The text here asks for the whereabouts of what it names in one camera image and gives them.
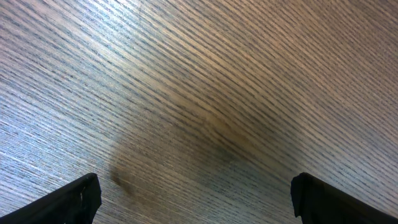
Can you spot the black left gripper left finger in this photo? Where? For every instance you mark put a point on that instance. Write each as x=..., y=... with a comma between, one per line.
x=76, y=202

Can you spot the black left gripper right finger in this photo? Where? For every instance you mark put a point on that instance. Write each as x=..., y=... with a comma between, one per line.
x=317, y=202

